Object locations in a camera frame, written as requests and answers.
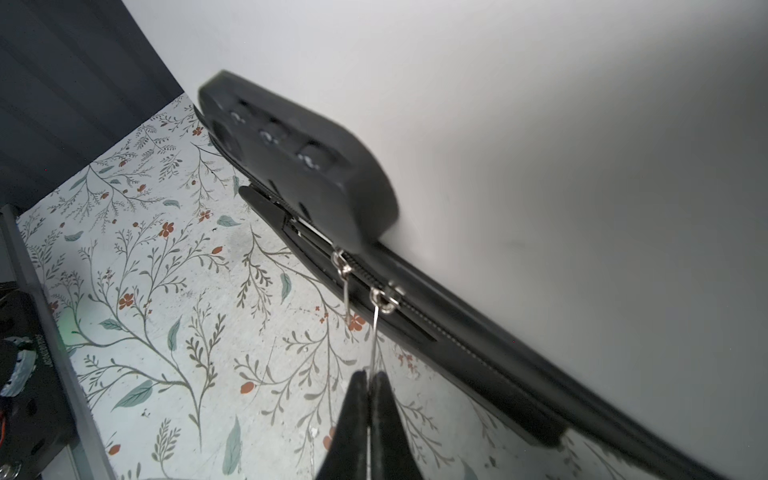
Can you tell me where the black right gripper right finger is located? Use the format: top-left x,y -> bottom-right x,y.
368,372 -> 423,480

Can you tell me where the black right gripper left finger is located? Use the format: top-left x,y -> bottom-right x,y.
316,371 -> 369,480

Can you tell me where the white hard-shell suitcase black lining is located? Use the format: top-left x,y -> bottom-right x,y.
127,1 -> 767,479

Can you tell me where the floral table mat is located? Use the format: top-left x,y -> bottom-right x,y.
18,96 -> 644,479

